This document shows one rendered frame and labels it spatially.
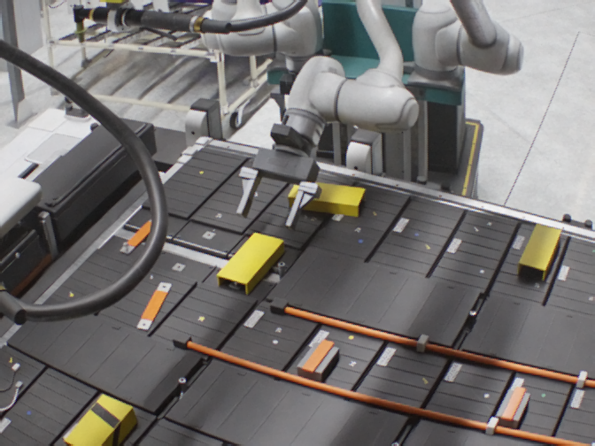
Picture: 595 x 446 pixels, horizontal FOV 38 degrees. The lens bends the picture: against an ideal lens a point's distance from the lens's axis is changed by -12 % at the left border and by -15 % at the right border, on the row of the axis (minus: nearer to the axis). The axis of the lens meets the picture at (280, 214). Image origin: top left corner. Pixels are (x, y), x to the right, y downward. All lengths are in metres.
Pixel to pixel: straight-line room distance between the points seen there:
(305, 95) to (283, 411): 0.74
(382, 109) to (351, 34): 1.18
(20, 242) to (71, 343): 0.30
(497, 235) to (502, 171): 2.16
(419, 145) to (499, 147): 1.13
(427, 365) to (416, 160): 1.72
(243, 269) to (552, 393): 0.75
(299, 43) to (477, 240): 0.95
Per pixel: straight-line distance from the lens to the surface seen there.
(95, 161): 2.28
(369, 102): 2.03
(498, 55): 2.86
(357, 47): 3.20
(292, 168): 2.05
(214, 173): 2.35
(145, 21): 2.25
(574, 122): 4.79
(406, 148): 3.40
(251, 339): 1.86
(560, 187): 4.21
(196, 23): 2.16
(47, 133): 3.06
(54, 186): 2.23
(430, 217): 2.16
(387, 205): 2.20
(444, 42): 2.94
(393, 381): 1.75
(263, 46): 2.75
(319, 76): 2.10
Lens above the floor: 2.24
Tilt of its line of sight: 34 degrees down
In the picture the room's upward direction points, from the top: 4 degrees counter-clockwise
